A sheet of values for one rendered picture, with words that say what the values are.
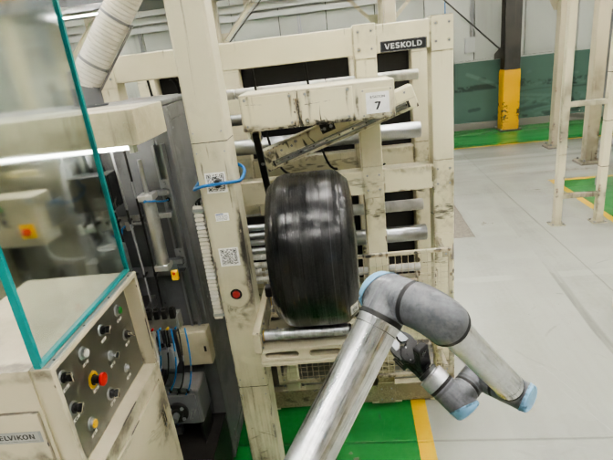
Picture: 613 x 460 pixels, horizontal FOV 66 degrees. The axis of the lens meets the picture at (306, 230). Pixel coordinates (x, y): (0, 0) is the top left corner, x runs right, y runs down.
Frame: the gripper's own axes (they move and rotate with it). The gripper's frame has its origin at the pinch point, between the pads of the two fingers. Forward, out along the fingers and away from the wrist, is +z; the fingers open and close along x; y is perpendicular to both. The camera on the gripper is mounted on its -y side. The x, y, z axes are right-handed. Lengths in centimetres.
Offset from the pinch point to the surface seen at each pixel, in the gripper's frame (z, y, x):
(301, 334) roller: 21.9, 23.4, -16.4
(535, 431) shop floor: -83, 96, 54
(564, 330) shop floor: -76, 142, 143
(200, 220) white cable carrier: 75, 0, -20
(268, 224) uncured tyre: 51, -13, -7
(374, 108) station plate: 60, -19, 56
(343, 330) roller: 11.5, 20.5, -4.4
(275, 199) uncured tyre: 56, -15, 0
